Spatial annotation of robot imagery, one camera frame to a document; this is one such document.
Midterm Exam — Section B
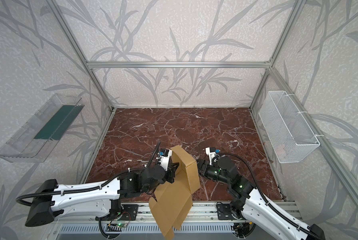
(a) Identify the brown cardboard box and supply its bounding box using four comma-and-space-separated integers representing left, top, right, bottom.
149, 145, 201, 240

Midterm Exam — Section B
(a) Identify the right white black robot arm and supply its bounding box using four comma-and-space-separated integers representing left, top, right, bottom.
197, 154, 326, 240

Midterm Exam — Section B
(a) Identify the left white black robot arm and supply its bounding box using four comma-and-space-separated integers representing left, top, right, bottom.
16, 163, 179, 227

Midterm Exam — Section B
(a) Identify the black connector box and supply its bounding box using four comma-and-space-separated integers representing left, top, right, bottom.
232, 223, 251, 239

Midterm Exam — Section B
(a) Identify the green circuit board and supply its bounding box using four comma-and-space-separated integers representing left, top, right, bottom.
105, 223, 128, 232

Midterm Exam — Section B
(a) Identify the left black corrugated cable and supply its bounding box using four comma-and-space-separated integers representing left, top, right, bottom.
16, 140, 162, 207

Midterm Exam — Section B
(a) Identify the black corrugated cable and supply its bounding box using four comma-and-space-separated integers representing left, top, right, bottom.
216, 152, 322, 240
16, 140, 162, 207

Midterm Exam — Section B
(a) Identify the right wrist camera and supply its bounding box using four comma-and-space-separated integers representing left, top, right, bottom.
205, 147, 220, 166

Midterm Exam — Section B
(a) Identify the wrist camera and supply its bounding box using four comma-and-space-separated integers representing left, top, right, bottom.
205, 147, 220, 166
156, 149, 172, 171

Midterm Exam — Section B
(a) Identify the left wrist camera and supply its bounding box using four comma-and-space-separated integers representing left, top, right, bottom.
156, 149, 172, 171

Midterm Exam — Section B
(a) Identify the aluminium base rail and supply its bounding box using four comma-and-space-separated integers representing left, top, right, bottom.
48, 201, 304, 224

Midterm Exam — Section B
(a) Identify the white wire mesh basket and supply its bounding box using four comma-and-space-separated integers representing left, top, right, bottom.
259, 91, 320, 164

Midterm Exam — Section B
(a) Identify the aluminium frame enclosure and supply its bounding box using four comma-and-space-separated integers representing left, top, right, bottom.
45, 1, 358, 209

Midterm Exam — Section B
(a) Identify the right black corrugated cable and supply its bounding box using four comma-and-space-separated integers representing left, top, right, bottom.
216, 152, 322, 240

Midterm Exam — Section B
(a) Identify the clear plastic wall bin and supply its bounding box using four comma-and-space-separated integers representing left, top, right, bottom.
0, 94, 85, 163

